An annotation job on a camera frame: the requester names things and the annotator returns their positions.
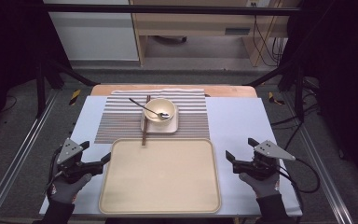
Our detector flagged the hanging desk cables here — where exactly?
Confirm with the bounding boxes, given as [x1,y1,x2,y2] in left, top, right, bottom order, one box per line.
[252,14,289,68]

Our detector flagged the striped placemat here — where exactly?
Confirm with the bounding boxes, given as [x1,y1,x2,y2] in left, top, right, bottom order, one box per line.
[94,89,211,145]

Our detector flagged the white cabinet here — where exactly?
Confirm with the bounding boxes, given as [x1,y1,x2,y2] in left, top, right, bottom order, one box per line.
[42,0,140,62]

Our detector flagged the person's left hand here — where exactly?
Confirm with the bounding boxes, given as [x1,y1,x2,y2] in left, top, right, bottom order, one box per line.
[47,173,93,204]

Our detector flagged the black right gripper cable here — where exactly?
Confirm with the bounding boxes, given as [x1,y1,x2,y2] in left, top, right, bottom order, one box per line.
[276,158,322,224]

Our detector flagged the black metal stand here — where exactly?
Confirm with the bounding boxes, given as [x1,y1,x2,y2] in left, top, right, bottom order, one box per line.
[34,57,98,119]
[244,60,306,123]

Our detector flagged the cream ceramic bowl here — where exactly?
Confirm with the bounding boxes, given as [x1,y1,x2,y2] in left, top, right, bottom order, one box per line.
[143,97,177,127]

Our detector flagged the beige plastic tray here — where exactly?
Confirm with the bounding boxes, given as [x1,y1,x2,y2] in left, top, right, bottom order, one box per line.
[98,137,222,216]

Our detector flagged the black floor cable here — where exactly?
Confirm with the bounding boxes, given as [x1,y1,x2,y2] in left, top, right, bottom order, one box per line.
[0,94,18,114]
[269,102,321,152]

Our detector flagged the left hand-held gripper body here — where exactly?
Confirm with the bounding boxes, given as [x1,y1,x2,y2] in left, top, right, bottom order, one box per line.
[50,137,105,185]

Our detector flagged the black frame bar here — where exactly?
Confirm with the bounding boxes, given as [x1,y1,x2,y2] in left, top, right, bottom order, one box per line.
[43,3,302,17]

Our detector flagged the metal spoon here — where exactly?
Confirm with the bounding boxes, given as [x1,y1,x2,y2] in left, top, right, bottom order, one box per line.
[128,97,172,120]

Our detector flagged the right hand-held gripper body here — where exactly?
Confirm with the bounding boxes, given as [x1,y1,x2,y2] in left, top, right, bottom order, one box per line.
[232,139,296,182]

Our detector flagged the person's right hand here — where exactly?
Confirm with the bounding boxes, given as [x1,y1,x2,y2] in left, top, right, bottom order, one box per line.
[238,172,282,200]

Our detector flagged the wooden table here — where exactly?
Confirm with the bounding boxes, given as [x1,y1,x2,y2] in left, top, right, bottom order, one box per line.
[90,83,258,98]

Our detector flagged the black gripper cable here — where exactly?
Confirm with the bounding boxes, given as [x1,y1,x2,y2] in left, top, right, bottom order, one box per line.
[45,146,63,195]
[276,158,322,224]

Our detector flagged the brown wooden chopstick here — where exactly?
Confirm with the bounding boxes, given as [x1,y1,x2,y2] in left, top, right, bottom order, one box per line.
[141,94,149,147]
[143,94,152,147]

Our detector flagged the square white plate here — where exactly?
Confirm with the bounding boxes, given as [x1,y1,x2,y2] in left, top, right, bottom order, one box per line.
[140,106,179,134]

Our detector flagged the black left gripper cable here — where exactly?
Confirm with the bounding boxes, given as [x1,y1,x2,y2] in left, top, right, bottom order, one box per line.
[45,146,63,195]

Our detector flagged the light wooden desk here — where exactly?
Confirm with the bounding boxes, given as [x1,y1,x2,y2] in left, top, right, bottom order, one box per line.
[129,0,302,68]

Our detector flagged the aluminium floor rail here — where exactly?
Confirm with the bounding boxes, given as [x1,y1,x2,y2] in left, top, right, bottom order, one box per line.
[283,92,355,224]
[0,90,60,224]

